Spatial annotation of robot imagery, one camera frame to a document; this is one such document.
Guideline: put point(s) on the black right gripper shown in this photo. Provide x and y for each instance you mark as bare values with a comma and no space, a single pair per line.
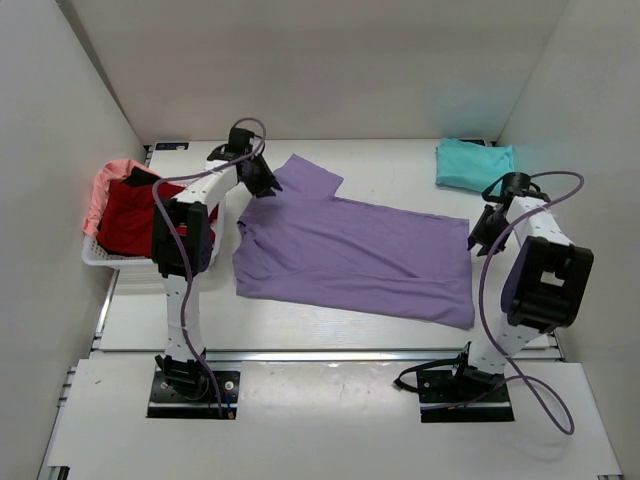
478,234

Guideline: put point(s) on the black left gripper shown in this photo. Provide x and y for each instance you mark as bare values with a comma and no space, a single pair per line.
262,189

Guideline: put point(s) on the purple t shirt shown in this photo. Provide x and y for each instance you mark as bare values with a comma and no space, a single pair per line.
307,245

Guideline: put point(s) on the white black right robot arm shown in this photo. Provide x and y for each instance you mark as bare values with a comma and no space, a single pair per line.
545,286

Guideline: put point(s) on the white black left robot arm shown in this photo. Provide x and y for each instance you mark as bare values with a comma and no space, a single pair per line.
183,246

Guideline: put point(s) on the folded teal t shirt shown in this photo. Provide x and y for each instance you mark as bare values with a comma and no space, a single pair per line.
470,166

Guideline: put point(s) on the black garment in basket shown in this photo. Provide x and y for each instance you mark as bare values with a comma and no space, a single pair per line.
140,178

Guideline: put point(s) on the red t shirt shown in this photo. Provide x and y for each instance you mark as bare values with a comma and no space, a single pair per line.
132,226

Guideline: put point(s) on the pink t shirt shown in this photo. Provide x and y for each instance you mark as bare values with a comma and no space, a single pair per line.
115,170

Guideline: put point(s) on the white plastic laundry basket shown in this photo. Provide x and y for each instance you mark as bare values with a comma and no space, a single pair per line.
119,221

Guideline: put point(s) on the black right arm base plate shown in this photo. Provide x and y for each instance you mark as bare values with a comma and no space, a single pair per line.
452,391

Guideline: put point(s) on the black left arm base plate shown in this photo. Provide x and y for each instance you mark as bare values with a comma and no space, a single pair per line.
167,402

